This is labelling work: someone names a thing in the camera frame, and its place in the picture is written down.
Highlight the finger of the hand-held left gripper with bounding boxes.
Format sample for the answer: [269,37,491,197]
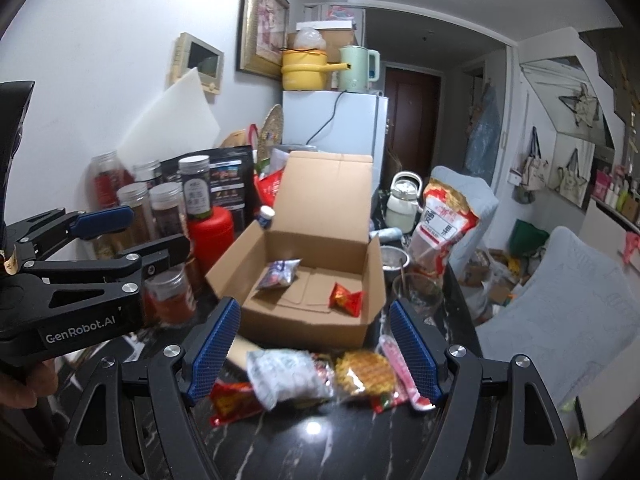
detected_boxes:
[5,205,135,261]
[17,237,193,306]

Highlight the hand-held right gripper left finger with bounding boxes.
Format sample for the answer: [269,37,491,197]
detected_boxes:
[52,296,243,480]

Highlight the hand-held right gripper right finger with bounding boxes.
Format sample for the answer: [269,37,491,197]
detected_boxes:
[387,298,576,480]

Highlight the pink snack pouch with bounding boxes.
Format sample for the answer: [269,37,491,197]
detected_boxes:
[378,335,437,412]

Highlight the red crinkled snack packet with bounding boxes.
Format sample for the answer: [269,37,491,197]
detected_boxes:
[209,381,266,428]

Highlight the white snack packet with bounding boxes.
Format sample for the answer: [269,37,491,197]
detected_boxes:
[246,349,335,411]

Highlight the cardboard box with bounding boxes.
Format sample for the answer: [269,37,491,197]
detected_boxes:
[205,151,387,348]

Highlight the person's left hand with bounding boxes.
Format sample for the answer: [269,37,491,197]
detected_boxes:
[0,357,58,406]

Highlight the cluster of clear spice jars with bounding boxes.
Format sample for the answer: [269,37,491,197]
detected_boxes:
[90,152,213,328]

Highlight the clear wrapped waffle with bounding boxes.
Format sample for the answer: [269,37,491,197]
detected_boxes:
[332,350,398,406]

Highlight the glass mug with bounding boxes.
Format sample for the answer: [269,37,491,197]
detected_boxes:
[391,272,446,323]

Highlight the red plastic canister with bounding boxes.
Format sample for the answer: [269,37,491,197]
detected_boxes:
[189,206,236,276]

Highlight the dark labelled jar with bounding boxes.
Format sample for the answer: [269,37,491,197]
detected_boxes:
[177,155,211,221]

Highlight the small red snack packet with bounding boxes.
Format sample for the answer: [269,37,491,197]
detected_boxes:
[327,282,364,317]

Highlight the metal bowl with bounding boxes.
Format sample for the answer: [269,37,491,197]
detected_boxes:
[381,246,412,273]

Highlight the black snack bag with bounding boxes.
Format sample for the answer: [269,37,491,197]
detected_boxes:
[160,146,253,211]

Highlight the white cutting board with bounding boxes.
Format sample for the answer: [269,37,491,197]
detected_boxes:
[116,67,221,171]

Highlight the large red white food bag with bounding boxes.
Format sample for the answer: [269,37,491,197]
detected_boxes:
[407,177,480,276]

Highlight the red plastic bag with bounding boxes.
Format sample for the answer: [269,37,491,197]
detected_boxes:
[255,167,286,206]

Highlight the grey covered chair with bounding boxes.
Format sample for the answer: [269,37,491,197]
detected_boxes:
[475,226,640,411]
[430,165,501,261]

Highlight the green bag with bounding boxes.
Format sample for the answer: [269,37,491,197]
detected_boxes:
[509,220,551,256]

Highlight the round woven tray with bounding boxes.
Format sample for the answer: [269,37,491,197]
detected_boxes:
[259,104,285,161]

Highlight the white flat board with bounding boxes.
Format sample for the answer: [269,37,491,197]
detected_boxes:
[577,390,626,441]

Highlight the canvas tote bag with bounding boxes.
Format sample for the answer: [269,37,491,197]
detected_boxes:
[520,127,550,191]

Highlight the white refrigerator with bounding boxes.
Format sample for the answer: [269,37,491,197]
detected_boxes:
[281,90,390,191]

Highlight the yellow pot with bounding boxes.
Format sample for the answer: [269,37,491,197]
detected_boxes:
[281,47,351,92]

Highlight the brown door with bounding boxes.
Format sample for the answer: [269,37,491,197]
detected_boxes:
[384,66,442,186]

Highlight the row of small bottles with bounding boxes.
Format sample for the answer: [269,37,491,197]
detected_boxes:
[592,165,640,231]

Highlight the gold framed picture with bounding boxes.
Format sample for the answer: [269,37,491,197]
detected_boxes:
[236,0,291,80]

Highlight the green electric kettle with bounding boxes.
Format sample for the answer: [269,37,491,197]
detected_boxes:
[337,45,381,95]

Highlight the brown storage carton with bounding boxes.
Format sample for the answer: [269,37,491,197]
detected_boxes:
[286,29,358,53]

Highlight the white handled jug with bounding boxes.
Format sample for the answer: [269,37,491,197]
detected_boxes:
[386,171,426,233]

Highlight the beige wall intercom panel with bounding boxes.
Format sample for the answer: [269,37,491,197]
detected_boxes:
[166,32,224,95]

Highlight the black power cable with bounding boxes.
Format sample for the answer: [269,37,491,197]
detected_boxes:
[305,90,351,146]

